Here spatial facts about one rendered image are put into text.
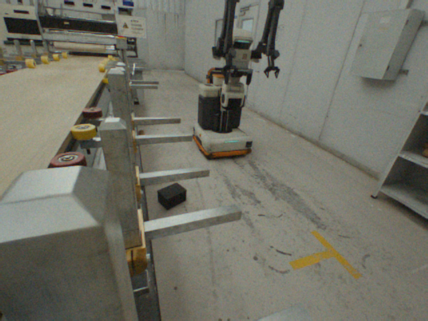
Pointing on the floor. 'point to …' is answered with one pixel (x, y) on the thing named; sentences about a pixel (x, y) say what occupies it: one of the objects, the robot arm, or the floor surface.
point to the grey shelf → (409, 166)
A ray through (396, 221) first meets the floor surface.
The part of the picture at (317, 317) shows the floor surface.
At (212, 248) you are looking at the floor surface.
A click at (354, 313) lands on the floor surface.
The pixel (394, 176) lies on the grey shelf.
